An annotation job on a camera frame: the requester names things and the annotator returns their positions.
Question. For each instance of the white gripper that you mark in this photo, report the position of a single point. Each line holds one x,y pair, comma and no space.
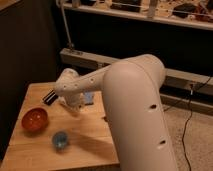
74,99

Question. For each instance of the white bottle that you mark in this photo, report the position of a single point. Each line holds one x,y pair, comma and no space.
87,98

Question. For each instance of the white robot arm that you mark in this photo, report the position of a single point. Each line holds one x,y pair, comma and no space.
131,99

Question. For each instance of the black striped rectangular block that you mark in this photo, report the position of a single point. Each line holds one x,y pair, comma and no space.
50,98

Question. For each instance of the blue glass cup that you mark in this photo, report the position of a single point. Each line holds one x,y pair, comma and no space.
60,140

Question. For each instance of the wooden table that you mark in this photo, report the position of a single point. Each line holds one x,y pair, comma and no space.
70,142

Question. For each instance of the red bowl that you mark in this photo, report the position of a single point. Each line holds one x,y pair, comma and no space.
35,120

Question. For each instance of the grey baseboard ledge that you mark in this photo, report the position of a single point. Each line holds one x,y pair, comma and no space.
201,85

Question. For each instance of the white shelf rail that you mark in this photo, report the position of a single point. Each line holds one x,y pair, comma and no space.
147,13

